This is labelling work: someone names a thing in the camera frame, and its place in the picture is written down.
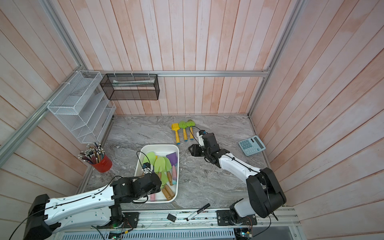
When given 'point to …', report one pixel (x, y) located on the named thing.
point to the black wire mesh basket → (131, 86)
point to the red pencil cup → (104, 165)
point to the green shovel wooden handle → (167, 196)
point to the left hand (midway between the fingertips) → (160, 186)
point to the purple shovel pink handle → (172, 158)
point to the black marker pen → (200, 210)
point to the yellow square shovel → (175, 127)
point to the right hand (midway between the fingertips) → (191, 147)
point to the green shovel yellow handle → (183, 124)
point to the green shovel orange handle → (190, 123)
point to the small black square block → (171, 217)
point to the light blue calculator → (252, 145)
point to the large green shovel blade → (150, 158)
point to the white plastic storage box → (159, 150)
